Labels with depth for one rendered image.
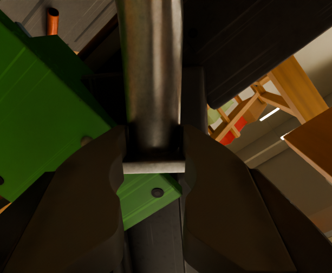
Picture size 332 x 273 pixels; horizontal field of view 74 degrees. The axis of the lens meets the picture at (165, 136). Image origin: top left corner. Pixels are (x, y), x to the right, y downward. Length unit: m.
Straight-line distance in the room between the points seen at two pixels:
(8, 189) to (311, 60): 9.74
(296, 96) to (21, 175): 0.90
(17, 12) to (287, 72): 0.82
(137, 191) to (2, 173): 0.10
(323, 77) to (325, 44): 1.14
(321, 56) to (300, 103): 8.97
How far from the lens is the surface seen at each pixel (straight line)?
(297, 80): 0.96
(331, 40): 10.05
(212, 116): 3.38
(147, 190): 0.18
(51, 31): 0.61
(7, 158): 0.20
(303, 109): 0.98
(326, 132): 0.66
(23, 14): 0.56
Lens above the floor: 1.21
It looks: 6 degrees up
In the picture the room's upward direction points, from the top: 142 degrees clockwise
